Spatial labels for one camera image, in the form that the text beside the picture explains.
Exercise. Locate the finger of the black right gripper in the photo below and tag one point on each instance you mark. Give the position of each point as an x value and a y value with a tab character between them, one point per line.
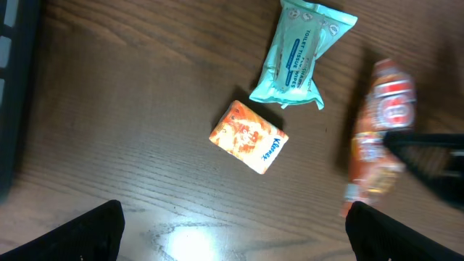
436	159

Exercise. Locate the grey plastic basket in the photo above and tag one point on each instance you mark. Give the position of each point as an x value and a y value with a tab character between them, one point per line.
19	23

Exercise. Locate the red Top chocolate bar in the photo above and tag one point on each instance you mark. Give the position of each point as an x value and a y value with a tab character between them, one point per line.
388	106

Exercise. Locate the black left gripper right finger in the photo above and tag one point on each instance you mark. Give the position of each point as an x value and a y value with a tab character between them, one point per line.
376	236

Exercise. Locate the teal packet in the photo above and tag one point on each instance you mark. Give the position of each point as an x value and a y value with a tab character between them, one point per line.
305	31

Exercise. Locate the orange small box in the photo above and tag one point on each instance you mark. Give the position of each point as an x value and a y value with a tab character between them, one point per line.
248	137

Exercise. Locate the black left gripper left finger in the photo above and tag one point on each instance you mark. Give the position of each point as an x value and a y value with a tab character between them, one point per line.
95	235

